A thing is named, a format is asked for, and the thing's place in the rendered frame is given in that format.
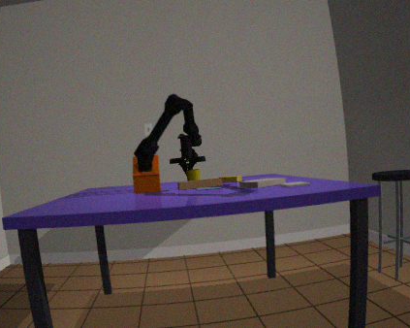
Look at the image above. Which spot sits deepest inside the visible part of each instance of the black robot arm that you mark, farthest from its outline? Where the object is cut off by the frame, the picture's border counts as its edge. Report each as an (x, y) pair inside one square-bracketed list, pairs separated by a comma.
[(148, 146)]

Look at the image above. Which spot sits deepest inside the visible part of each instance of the yellow rectangular block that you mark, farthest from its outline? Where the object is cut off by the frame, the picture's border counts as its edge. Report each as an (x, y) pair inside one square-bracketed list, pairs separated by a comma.
[(231, 179)]

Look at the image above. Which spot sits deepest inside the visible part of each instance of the tan flat bar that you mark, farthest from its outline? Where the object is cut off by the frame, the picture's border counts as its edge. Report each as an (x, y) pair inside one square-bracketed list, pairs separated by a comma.
[(199, 183)]

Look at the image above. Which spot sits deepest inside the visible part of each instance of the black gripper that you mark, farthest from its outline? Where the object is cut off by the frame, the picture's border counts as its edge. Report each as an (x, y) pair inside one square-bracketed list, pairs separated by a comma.
[(186, 152)]

